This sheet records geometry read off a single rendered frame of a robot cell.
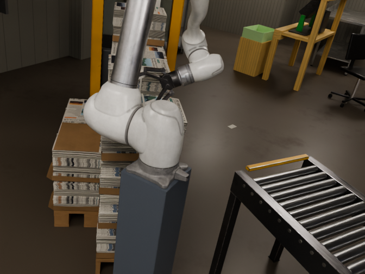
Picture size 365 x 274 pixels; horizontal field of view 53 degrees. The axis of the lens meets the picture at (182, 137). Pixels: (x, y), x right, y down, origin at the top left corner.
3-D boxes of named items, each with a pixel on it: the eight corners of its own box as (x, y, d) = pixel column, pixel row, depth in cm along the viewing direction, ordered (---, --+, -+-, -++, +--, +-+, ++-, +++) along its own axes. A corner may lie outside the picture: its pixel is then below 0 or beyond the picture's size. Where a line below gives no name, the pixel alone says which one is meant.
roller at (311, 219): (300, 236, 155) (291, 231, 159) (369, 212, 178) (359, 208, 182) (301, 225, 154) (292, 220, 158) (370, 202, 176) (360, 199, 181)
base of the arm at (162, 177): (175, 194, 128) (177, 181, 126) (124, 170, 136) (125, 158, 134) (197, 171, 143) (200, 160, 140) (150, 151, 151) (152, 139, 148)
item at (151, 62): (107, 70, 210) (107, 68, 209) (108, 55, 234) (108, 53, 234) (170, 75, 217) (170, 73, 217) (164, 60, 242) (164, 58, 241)
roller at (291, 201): (281, 206, 163) (279, 216, 165) (348, 187, 186) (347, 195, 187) (273, 201, 168) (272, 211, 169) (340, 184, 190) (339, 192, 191)
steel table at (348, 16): (357, 56, 822) (376, 8, 772) (347, 76, 666) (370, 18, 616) (324, 48, 849) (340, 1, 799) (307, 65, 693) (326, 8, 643)
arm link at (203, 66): (196, 88, 170) (188, 68, 177) (227, 77, 169) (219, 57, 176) (192, 74, 161) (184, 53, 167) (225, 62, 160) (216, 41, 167)
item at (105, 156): (100, 161, 168) (100, 153, 166) (103, 131, 193) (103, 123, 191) (135, 161, 171) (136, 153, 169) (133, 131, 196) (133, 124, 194)
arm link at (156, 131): (169, 174, 129) (178, 119, 118) (124, 157, 134) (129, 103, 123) (186, 154, 142) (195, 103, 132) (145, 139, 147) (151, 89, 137)
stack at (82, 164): (52, 226, 240) (50, 150, 212) (69, 162, 306) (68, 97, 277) (99, 228, 246) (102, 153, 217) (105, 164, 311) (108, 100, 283)
